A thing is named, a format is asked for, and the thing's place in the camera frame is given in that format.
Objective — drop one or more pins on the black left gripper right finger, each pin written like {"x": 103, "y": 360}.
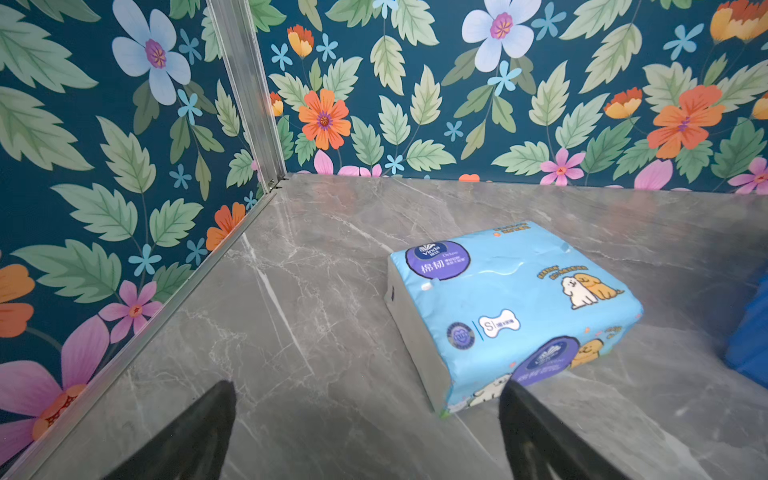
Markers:
{"x": 539, "y": 445}

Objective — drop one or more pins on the blue tissue pack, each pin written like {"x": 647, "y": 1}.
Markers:
{"x": 513, "y": 303}

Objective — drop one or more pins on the blue plastic bin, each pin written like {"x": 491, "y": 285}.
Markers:
{"x": 746, "y": 351}

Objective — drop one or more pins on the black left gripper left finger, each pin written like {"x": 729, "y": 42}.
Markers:
{"x": 193, "y": 446}

